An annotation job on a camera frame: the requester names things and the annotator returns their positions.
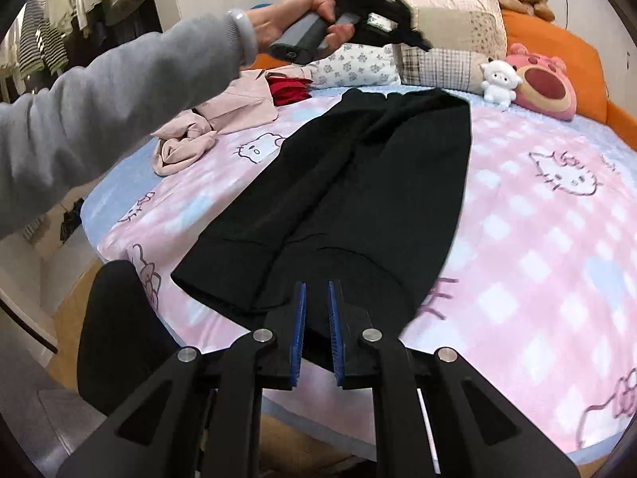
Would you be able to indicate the beige patchwork pillow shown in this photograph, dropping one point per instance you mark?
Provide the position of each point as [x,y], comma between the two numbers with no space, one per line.
[439,68]

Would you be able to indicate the pink strawberry bear plush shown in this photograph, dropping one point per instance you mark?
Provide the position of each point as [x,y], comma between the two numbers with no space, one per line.
[545,87]

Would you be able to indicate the white sheep plush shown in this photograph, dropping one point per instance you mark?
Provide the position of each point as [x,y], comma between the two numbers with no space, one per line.
[500,82]

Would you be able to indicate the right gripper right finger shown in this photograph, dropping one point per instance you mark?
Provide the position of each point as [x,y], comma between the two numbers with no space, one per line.
[434,414]

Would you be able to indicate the white floral pillow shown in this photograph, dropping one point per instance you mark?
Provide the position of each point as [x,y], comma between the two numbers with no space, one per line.
[355,65]

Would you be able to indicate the pink crumpled garment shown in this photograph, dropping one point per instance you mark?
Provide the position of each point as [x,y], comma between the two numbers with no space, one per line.
[182,141]

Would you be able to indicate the grey sleeve left forearm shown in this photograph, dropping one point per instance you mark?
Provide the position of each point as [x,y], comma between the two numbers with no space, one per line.
[68,135]

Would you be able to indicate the red folded garment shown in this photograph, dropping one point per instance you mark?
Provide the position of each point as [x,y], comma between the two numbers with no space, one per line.
[286,90]

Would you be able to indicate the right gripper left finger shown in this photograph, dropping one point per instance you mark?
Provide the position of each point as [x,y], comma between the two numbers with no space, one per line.
[199,414]

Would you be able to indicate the black zip jacket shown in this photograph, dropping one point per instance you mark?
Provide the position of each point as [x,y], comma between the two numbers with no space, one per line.
[369,195]

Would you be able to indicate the light blue quilted blanket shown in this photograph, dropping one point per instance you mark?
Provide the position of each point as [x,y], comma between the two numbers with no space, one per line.
[124,184]

